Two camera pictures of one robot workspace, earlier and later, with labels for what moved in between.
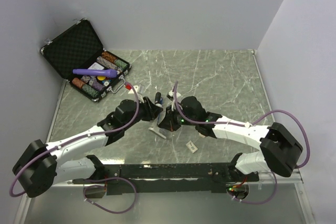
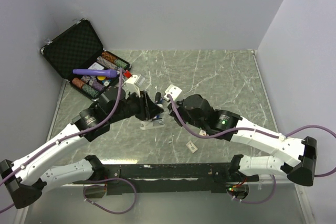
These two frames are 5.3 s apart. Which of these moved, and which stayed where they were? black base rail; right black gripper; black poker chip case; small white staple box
Moved: right black gripper
Stayed: small white staple box; black poker chip case; black base rail
